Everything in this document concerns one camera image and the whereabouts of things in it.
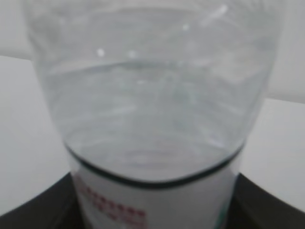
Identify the clear plastic water bottle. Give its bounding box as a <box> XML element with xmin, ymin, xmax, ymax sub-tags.
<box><xmin>21</xmin><ymin>0</ymin><xmax>286</xmax><ymax>229</ymax></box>

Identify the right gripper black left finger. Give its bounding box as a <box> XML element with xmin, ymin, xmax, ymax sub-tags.
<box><xmin>0</xmin><ymin>173</ymin><xmax>85</xmax><ymax>229</ymax></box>

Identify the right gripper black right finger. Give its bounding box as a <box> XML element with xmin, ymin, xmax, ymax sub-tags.
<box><xmin>225</xmin><ymin>174</ymin><xmax>305</xmax><ymax>229</ymax></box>

